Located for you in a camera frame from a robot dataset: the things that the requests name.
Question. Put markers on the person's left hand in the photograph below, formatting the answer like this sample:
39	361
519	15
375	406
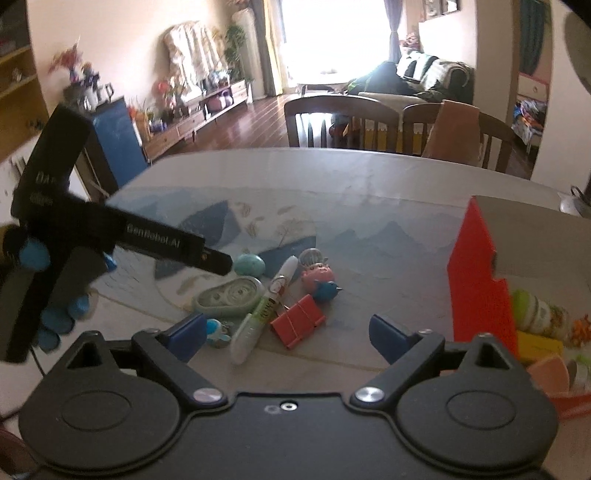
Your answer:
57	321

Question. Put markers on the grey curtain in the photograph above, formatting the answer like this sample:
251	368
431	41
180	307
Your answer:
270	46
392	27

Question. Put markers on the blue bird toy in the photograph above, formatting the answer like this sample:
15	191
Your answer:
328	290

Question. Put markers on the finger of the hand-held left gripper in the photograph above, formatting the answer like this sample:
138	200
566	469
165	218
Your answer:
217	261

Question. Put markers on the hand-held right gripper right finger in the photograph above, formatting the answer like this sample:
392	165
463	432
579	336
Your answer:
388	339

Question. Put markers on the teal egg-shaped stone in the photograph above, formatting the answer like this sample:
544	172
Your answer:
249	265

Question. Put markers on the teal bedroom curtain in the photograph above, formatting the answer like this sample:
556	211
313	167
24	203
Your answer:
535	32

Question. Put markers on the blue printed table mat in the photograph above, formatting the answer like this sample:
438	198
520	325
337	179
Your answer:
369	258

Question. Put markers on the white green correction tape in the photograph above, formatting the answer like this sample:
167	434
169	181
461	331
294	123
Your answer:
231	295

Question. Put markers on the pink pig toy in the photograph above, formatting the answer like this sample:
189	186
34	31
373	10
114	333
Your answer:
318	276

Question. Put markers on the oval coffee table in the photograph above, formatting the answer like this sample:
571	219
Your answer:
323	85

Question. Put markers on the red binder clip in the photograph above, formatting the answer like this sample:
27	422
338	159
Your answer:
298	321

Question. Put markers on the white floor air conditioner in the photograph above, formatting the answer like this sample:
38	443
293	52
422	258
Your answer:
251	50

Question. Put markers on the blue panel cabinet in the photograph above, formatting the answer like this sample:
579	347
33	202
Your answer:
115	134

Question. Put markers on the bed with colourful bedding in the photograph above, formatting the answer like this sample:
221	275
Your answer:
531	120

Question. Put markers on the pink cloth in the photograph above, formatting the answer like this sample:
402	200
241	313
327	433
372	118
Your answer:
452	134

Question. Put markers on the wooden television cabinet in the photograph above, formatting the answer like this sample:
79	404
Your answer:
184	124

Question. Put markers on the stuffed toy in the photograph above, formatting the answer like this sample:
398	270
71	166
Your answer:
411	40

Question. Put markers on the red cardboard box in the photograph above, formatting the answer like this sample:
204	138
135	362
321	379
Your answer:
480	286

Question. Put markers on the orange plastic cup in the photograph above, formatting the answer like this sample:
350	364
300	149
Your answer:
549	374

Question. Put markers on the sofa with blankets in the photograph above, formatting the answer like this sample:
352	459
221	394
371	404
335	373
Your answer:
443	74

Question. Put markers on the wooden dining chair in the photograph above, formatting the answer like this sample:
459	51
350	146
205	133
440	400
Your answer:
496	134
341	104

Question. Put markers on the floral hanging blanket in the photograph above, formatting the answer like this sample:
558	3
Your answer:
189	48

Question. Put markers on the clear plastic ball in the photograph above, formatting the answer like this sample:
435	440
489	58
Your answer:
313	257

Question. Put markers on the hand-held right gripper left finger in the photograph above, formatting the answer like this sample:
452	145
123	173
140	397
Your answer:
189	333

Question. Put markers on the wooden wall shelf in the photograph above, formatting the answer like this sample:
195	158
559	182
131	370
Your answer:
18	92

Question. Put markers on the flower vase arrangement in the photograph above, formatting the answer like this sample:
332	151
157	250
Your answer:
78	78

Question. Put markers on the green potted plant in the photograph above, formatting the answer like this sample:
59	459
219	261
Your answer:
235	48

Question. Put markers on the jar with yellow label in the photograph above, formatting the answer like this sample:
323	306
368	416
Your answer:
535	314

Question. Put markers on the small yellow box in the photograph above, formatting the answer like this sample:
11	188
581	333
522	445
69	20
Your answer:
538	347

